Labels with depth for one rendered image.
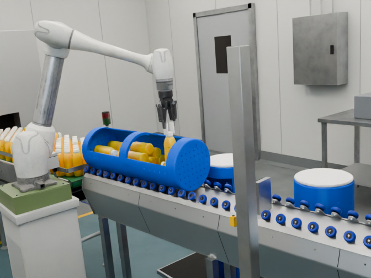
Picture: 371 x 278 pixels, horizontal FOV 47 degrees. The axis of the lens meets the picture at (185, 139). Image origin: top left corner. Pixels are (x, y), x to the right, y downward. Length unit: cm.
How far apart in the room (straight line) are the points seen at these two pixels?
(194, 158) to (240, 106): 80
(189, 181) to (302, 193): 59
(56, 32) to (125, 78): 567
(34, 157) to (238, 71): 115
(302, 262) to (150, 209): 93
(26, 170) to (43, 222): 27
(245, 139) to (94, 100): 610
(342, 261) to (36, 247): 140
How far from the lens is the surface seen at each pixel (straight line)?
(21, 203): 218
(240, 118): 155
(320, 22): 524
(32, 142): 222
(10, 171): 375
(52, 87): 238
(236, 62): 153
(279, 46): 588
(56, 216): 225
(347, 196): 215
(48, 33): 221
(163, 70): 218
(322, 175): 222
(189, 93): 732
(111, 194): 271
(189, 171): 227
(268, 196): 206
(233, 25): 636
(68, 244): 232
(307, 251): 185
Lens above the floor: 171
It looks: 12 degrees down
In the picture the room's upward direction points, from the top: 5 degrees counter-clockwise
